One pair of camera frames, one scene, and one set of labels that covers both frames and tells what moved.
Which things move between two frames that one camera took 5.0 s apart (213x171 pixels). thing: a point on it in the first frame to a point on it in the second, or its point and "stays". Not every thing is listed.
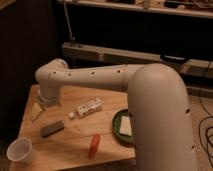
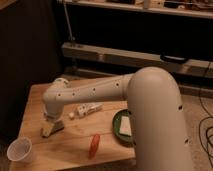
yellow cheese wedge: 35,111 to 46,127
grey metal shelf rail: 86,52 stays
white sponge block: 125,126 stays
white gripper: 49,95 to 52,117
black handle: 172,59 stays
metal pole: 66,10 stays
